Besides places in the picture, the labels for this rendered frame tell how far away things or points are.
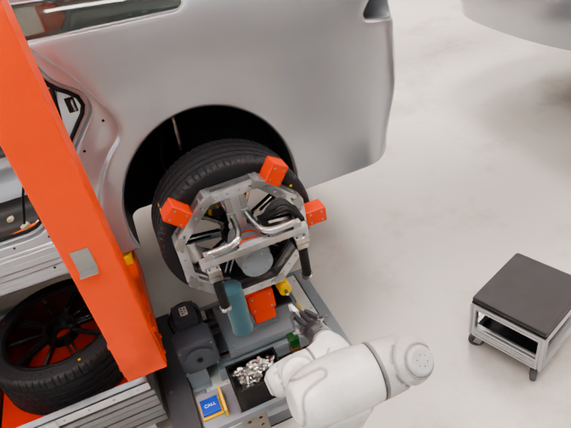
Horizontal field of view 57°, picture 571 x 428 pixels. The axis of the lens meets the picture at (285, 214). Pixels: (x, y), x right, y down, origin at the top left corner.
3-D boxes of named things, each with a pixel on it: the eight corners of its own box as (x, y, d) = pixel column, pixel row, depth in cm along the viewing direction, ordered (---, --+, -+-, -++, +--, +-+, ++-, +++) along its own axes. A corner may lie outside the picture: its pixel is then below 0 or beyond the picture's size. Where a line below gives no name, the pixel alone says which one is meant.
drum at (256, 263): (260, 241, 224) (253, 215, 216) (278, 271, 207) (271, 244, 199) (228, 253, 221) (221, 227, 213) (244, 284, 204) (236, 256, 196)
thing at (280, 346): (290, 297, 292) (287, 284, 287) (317, 342, 264) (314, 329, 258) (205, 331, 282) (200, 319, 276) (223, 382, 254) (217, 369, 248)
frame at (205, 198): (309, 260, 240) (291, 158, 208) (315, 268, 234) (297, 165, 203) (195, 304, 228) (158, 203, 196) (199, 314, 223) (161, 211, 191)
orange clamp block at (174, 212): (189, 204, 203) (167, 196, 198) (193, 215, 197) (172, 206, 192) (179, 218, 205) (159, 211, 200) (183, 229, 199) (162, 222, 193)
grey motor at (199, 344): (208, 325, 285) (192, 278, 265) (230, 384, 252) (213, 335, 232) (176, 338, 281) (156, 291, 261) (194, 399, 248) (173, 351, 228)
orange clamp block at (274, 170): (273, 178, 211) (281, 159, 208) (279, 188, 205) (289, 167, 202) (257, 174, 208) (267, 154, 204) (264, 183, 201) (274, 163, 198)
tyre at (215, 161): (231, 105, 215) (116, 214, 221) (249, 126, 196) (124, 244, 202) (318, 196, 255) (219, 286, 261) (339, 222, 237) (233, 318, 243)
